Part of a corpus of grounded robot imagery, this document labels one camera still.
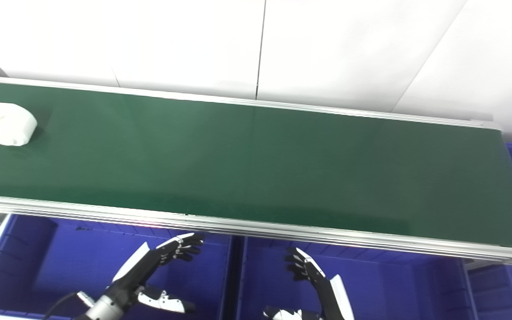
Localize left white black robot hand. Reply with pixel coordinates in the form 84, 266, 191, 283
105, 232, 204, 314

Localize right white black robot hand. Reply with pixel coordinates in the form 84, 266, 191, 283
263, 247, 355, 320

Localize white plastic part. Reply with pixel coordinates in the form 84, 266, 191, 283
0, 102, 38, 146

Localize green conveyor belt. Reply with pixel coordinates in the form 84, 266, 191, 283
0, 81, 512, 250

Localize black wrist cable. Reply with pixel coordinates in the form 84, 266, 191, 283
42, 291, 94, 320

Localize aluminium conveyor side rail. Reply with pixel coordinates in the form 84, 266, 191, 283
0, 76, 502, 130
0, 194, 512, 268

